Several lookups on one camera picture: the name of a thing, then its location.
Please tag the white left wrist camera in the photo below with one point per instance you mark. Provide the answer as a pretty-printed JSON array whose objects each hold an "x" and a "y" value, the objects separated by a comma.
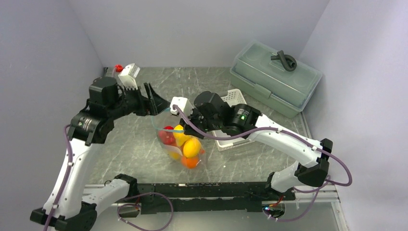
[{"x": 127, "y": 75}]

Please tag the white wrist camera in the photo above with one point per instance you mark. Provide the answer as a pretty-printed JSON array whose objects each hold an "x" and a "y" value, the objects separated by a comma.
[
  {"x": 183, "y": 104},
  {"x": 127, "y": 75}
]

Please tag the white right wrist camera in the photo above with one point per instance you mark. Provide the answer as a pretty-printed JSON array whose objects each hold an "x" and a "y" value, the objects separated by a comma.
[{"x": 183, "y": 104}]

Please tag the yellow toy lemon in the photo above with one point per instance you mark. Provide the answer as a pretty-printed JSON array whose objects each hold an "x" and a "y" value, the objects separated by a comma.
[{"x": 179, "y": 135}]

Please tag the orange toy tangerine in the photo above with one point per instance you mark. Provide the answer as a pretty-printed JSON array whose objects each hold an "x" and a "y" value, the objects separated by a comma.
[{"x": 190, "y": 163}]

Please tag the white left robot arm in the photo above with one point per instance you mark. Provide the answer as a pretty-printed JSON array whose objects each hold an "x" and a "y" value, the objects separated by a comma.
[{"x": 67, "y": 209}]

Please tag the green storage box clear lid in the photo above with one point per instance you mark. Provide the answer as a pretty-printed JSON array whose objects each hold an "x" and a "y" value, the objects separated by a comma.
[{"x": 274, "y": 78}]

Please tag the white perforated plastic basket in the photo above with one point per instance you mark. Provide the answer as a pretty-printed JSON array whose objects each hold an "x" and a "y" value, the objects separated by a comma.
[{"x": 233, "y": 97}]

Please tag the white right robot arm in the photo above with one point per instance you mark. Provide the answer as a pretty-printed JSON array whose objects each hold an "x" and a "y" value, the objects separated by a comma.
[{"x": 311, "y": 159}]

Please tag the yellow toy fruit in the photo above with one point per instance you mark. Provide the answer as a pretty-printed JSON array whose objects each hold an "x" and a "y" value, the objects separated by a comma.
[{"x": 191, "y": 147}]

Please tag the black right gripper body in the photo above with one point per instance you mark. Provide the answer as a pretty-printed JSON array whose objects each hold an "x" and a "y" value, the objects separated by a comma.
[{"x": 203, "y": 124}]

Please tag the clear zip top bag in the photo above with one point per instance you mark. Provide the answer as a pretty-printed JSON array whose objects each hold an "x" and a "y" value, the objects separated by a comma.
[{"x": 166, "y": 119}]

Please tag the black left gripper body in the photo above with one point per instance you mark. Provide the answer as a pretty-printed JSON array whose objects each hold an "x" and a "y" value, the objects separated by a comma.
[{"x": 132, "y": 101}]

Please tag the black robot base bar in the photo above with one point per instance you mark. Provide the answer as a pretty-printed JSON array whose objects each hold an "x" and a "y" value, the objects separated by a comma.
[{"x": 206, "y": 196}]

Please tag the red toy strawberry with leaves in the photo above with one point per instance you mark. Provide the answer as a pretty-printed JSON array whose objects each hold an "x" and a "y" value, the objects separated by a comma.
[{"x": 166, "y": 137}]

